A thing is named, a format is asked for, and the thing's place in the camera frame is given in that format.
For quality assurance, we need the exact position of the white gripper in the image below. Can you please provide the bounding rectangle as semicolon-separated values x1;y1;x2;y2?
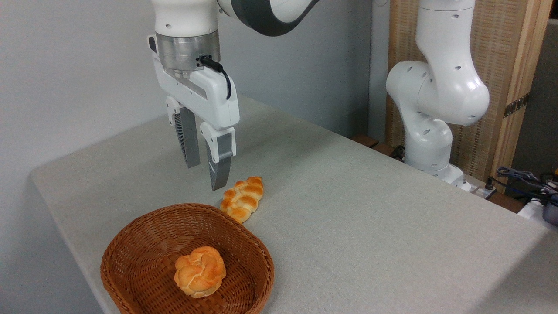
151;53;241;192

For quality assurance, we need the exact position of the round knotted bread roll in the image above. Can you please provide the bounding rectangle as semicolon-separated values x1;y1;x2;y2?
174;246;227;299

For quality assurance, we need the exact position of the long braided bread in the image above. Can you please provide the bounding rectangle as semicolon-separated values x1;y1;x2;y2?
220;176;265;224

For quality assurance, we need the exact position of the brown wicker basket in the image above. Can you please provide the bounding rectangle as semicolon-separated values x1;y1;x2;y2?
100;203;275;314

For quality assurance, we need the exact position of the brown wooden board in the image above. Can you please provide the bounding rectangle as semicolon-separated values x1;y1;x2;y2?
350;134;407;162

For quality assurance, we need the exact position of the white power strip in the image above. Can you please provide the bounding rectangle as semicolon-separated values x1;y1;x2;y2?
461;175;498;200

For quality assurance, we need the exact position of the wooden woven folding screen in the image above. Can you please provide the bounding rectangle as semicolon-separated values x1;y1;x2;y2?
385;0;554;193

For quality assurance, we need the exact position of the metal screen hinge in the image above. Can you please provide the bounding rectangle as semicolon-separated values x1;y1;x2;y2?
503;93;531;119

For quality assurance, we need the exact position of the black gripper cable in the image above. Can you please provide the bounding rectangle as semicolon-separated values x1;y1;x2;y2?
199;55;233;100

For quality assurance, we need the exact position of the blue and black cable bundle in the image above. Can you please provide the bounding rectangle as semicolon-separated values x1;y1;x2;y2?
496;166;558;206

